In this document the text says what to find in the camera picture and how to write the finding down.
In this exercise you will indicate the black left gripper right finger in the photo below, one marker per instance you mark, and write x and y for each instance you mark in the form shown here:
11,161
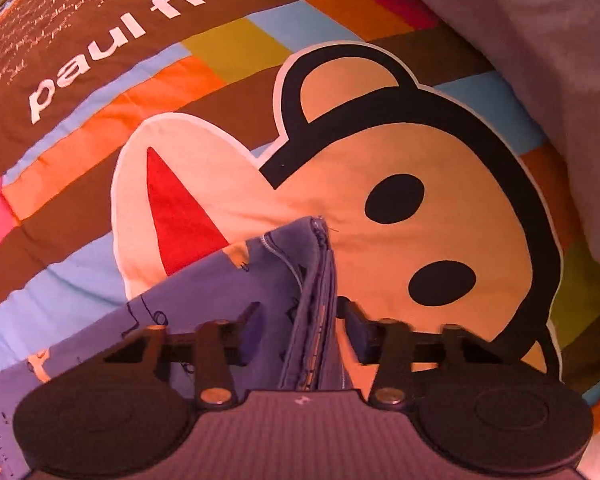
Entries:
408,361

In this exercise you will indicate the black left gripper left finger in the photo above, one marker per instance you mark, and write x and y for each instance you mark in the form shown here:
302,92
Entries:
209,352

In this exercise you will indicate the blue printed children's pants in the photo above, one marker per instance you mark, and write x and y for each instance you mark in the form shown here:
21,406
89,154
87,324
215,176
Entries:
69,415

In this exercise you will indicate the colourful paul frank bedspread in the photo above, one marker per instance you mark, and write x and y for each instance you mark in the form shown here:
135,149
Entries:
132,133

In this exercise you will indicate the grey rumpled duvet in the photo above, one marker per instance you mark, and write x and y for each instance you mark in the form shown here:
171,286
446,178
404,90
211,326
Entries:
549,52

